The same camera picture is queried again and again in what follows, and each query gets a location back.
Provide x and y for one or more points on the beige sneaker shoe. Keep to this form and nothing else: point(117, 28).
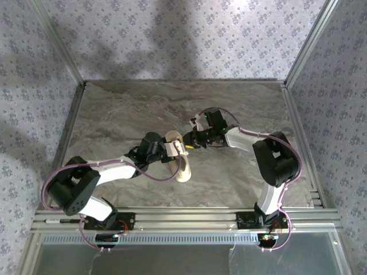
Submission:
point(183, 172)

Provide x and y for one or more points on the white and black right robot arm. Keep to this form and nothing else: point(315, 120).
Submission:
point(238, 140)

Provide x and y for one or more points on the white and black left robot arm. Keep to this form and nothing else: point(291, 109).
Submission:
point(114, 172)

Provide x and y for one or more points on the clear acrylic panel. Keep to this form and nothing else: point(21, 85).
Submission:
point(172, 257)

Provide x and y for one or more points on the black and white pen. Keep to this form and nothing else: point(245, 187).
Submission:
point(63, 220)

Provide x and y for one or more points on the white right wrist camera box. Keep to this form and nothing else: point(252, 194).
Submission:
point(196, 121)

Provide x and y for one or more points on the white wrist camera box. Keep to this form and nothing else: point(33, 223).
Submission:
point(196, 121)
point(175, 148)

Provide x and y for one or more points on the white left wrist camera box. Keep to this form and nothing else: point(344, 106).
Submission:
point(175, 148)

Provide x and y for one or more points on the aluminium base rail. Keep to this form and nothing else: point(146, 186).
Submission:
point(186, 219)

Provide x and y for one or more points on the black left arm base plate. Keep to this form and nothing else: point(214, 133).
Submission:
point(129, 220)

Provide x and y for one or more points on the aluminium table side rail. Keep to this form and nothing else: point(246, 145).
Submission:
point(68, 129)
point(299, 123)

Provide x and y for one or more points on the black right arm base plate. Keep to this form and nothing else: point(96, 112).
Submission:
point(243, 222)

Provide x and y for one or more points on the aluminium frame post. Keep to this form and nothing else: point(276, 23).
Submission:
point(60, 43)
point(311, 43)

